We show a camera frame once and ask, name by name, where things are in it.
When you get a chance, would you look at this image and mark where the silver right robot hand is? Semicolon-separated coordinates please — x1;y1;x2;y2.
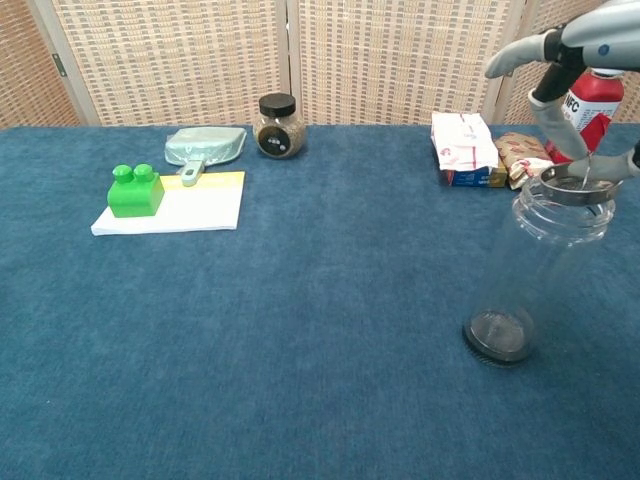
483;0;640;185

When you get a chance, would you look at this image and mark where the metal strainer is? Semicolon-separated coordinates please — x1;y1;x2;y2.
539;163;624;207

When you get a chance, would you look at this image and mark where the clear tall glass jar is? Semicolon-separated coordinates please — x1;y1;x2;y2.
462;174;616;370

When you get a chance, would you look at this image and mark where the red juice bottle white cap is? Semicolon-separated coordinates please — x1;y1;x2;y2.
544;68;626;166

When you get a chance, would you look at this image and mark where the brown red snack packet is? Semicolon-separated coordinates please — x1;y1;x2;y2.
494;132;557;191

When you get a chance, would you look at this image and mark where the blue yellow carton box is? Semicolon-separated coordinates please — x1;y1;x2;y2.
439;164;509;189

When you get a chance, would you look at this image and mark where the glass jar black lid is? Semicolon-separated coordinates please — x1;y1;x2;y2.
252;93;307;160

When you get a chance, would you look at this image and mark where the blue tablecloth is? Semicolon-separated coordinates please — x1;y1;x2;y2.
0;123;640;480

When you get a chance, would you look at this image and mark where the pale green dustpan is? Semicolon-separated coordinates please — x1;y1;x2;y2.
164;126;248;188

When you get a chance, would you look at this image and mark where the woven folding screen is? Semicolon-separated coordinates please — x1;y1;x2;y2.
0;0;640;128

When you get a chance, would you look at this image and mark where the white yellow notepad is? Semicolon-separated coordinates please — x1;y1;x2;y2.
90;170;247;237

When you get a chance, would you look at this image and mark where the green toy building brick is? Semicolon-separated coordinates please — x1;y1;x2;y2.
106;163;166;219

